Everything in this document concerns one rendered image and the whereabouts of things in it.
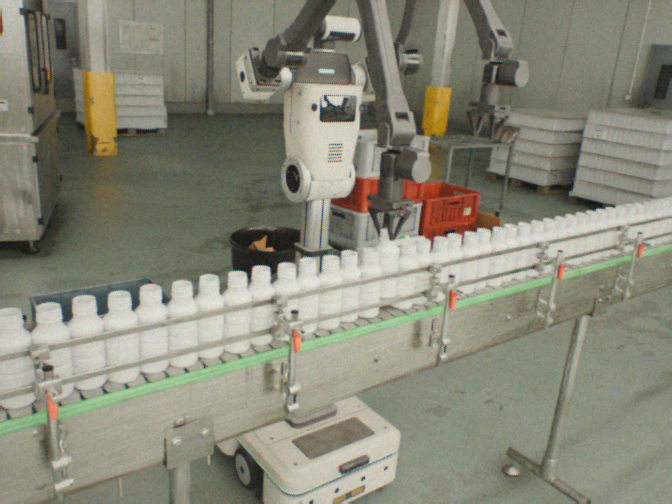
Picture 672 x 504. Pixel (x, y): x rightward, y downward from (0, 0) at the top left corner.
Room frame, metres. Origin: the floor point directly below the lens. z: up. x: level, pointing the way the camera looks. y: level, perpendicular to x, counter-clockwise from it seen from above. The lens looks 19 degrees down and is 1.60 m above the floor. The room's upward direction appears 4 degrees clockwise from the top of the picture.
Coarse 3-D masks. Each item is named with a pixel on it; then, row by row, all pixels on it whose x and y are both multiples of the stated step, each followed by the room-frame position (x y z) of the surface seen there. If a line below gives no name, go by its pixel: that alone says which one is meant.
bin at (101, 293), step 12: (84, 288) 1.47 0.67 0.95; (96, 288) 1.49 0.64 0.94; (108, 288) 1.50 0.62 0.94; (120, 288) 1.52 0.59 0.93; (132, 288) 1.54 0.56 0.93; (36, 300) 1.39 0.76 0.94; (48, 300) 1.41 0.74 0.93; (60, 300) 1.43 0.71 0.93; (72, 300) 1.45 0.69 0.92; (96, 300) 1.48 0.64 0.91; (132, 300) 1.54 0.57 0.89; (168, 300) 1.45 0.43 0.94; (36, 312) 1.32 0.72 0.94; (72, 312) 1.45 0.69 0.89; (96, 312) 1.48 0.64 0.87; (36, 324) 1.35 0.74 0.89; (120, 480) 1.01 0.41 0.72; (120, 492) 1.01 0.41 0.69
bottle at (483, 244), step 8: (480, 232) 1.56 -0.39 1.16; (488, 232) 1.56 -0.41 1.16; (480, 240) 1.56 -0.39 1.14; (488, 240) 1.56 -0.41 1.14; (480, 248) 1.55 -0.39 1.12; (488, 248) 1.55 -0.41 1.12; (480, 264) 1.55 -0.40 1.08; (488, 264) 1.56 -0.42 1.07; (480, 272) 1.55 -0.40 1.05; (480, 288) 1.55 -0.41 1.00
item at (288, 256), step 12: (252, 228) 3.17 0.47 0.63; (264, 228) 3.20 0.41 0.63; (276, 228) 3.21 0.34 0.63; (288, 228) 3.21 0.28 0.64; (240, 240) 3.09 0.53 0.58; (252, 240) 3.16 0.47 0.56; (276, 240) 3.21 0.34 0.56; (288, 240) 3.20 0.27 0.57; (240, 252) 2.83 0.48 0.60; (252, 252) 2.79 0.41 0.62; (264, 252) 2.78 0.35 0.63; (276, 252) 2.78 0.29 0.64; (288, 252) 2.80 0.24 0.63; (240, 264) 2.84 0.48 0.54; (252, 264) 2.80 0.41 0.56; (264, 264) 2.79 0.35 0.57; (276, 264) 2.79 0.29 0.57; (276, 276) 2.80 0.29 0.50
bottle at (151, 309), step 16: (144, 288) 1.01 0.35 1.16; (160, 288) 1.01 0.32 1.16; (144, 304) 0.99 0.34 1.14; (160, 304) 1.00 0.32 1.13; (144, 320) 0.98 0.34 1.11; (160, 320) 0.99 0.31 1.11; (144, 336) 0.98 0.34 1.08; (160, 336) 0.99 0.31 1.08; (144, 352) 0.98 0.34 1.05; (160, 352) 0.99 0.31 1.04; (144, 368) 0.98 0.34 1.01; (160, 368) 0.99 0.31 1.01
